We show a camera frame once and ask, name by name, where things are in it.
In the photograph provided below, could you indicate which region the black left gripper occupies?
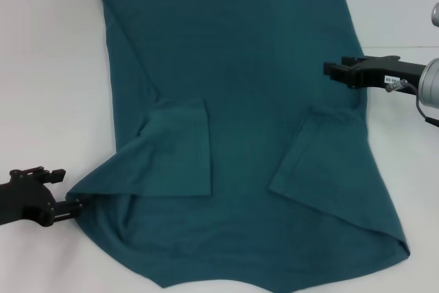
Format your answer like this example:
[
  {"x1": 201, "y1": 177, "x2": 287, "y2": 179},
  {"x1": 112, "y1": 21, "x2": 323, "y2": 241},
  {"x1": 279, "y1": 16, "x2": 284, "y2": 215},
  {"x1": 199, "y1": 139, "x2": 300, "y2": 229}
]
[{"x1": 0, "y1": 167, "x2": 85, "y2": 228}]

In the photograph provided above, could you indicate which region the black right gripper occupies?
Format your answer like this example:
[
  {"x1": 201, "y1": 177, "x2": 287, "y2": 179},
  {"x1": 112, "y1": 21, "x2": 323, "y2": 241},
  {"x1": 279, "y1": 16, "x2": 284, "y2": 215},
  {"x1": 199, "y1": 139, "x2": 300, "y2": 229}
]
[{"x1": 323, "y1": 54, "x2": 430, "y2": 97}]

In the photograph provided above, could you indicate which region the teal blue shirt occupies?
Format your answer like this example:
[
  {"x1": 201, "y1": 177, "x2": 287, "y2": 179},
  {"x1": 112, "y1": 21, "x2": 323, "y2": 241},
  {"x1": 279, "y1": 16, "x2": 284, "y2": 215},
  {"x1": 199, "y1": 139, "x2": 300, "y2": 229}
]
[{"x1": 64, "y1": 0, "x2": 412, "y2": 293}]

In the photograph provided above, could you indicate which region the clear cable plug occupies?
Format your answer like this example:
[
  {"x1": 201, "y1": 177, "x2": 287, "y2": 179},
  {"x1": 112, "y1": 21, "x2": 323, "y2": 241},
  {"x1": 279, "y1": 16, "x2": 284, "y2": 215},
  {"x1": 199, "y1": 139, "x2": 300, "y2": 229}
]
[{"x1": 384, "y1": 79, "x2": 410, "y2": 93}]

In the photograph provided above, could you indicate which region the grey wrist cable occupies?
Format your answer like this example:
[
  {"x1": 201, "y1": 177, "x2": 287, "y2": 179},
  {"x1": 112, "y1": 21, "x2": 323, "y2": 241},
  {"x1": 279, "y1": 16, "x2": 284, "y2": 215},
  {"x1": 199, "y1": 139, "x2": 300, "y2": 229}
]
[{"x1": 413, "y1": 86, "x2": 439, "y2": 128}]

